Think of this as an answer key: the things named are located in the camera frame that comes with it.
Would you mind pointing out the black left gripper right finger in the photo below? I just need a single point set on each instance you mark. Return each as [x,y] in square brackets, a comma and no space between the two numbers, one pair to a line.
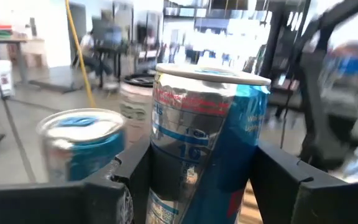
[322,205]

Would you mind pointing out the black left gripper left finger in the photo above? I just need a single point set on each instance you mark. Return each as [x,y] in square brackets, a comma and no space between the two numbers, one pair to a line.
[57,205]

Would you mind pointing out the blue silver Red Bull can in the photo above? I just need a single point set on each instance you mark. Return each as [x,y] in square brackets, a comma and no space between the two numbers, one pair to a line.
[82,155]
[191,140]

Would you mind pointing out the tall white can black lid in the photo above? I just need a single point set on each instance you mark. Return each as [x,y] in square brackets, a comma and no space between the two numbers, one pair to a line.
[135,105]

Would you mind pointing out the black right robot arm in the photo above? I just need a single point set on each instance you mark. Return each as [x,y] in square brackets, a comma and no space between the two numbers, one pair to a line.
[317,124]

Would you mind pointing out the person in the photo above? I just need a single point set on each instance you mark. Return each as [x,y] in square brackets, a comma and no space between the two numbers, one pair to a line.
[89,53]

